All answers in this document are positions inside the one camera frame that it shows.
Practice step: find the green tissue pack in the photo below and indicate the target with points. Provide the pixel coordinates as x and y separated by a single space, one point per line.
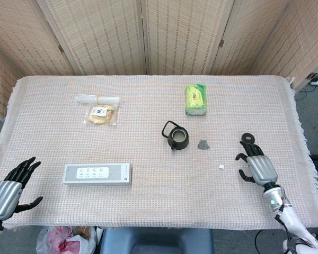
195 100

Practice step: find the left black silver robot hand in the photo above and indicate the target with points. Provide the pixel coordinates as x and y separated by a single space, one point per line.
5 194

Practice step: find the black cast iron teapot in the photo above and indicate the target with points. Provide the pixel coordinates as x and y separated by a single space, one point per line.
184 144

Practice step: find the bamboo folding screen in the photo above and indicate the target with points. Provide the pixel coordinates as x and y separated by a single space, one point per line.
108 39

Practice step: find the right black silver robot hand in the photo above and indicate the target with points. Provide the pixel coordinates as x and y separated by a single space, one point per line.
262 169

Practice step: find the grey power strip box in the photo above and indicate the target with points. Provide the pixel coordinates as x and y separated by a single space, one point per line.
98 174

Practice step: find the blue chair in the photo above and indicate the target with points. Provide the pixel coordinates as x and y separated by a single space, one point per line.
156 242

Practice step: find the black teapot lid brown knob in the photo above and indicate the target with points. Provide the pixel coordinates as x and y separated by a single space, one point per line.
248 137

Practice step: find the bagged snack packet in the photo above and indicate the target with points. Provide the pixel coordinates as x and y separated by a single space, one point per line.
100 116

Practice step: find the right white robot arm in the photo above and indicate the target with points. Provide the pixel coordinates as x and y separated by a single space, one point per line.
289 217

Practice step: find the woven pinkish tablecloth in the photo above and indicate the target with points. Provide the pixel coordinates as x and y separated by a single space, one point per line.
148 198

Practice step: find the grey pyramid tea bag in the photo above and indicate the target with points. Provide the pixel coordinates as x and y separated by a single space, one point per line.
203 144

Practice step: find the black plug adapter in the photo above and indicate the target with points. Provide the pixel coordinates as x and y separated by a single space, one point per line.
312 76

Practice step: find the plastic bag with pink contents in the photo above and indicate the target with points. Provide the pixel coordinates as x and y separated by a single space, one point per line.
61 240

